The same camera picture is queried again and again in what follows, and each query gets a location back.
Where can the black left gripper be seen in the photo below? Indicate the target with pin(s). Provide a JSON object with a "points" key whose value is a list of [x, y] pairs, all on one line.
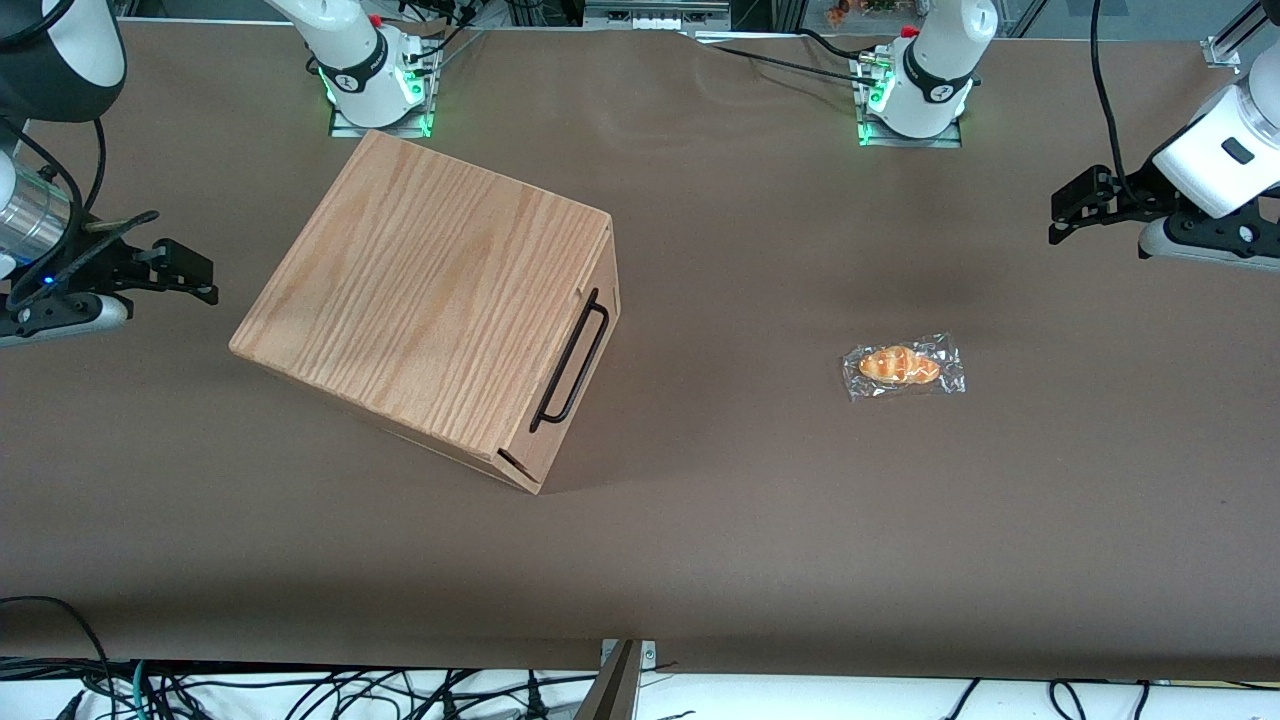
{"points": [[1127, 195]]}

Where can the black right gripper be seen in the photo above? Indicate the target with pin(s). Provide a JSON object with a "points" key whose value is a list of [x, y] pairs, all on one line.
{"points": [[104, 263]]}

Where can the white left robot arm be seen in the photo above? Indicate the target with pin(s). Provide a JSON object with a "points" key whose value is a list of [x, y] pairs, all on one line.
{"points": [[935, 70]]}

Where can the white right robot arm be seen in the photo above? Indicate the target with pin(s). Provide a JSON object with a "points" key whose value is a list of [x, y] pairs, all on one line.
{"points": [[355, 50]]}

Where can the light oak wooden cabinet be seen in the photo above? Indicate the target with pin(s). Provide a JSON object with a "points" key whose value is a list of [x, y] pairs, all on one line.
{"points": [[420, 280]]}

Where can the croissant in clear plastic wrapper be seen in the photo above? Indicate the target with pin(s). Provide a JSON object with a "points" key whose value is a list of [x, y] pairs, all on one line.
{"points": [[900, 365]]}

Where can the small orange object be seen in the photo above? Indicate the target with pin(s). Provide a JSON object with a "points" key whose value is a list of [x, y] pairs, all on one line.
{"points": [[837, 12]]}

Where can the large table cover mat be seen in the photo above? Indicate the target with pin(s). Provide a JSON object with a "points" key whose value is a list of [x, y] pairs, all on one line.
{"points": [[900, 550]]}

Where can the grey power strip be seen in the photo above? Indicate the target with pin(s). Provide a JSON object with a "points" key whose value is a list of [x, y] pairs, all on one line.
{"points": [[655, 14]]}

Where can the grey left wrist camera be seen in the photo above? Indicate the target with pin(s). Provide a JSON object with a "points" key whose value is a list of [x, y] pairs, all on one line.
{"points": [[1200, 240]]}

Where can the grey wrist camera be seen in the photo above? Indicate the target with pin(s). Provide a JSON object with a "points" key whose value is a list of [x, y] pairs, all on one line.
{"points": [[1200, 240], [60, 322]]}

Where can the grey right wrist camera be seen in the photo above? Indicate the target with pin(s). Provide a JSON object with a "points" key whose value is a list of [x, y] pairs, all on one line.
{"points": [[60, 322]]}

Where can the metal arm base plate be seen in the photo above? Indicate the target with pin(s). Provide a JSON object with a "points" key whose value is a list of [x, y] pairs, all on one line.
{"points": [[950, 140], [400, 126]]}

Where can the aluminium profile rail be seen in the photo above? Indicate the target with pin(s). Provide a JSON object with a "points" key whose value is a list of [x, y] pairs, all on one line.
{"points": [[1235, 35]]}

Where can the grey metal mounting bracket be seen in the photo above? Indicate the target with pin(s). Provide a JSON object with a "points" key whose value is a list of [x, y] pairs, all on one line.
{"points": [[615, 690]]}

